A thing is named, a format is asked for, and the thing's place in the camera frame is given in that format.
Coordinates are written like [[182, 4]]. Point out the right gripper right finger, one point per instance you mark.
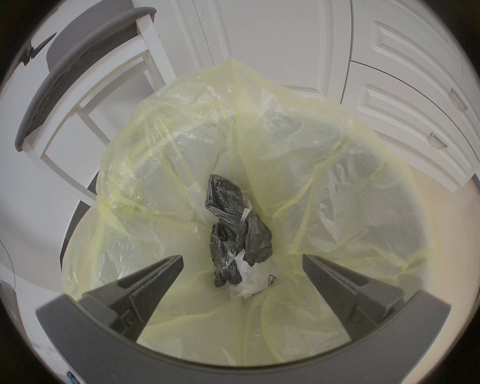
[[337, 288]]

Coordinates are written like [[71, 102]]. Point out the white wardrobe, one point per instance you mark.
[[281, 45]]

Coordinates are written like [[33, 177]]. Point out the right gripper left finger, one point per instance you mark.
[[150, 288]]

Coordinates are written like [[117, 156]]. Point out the black plastic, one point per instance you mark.
[[228, 210]]

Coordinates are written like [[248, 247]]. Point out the yellow-green plastic bag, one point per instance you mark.
[[168, 123]]

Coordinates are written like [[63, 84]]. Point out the white chair dark grey seat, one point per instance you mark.
[[80, 45]]

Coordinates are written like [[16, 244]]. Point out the white printed paper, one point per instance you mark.
[[255, 279]]

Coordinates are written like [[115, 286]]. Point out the white trash bin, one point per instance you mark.
[[337, 195]]

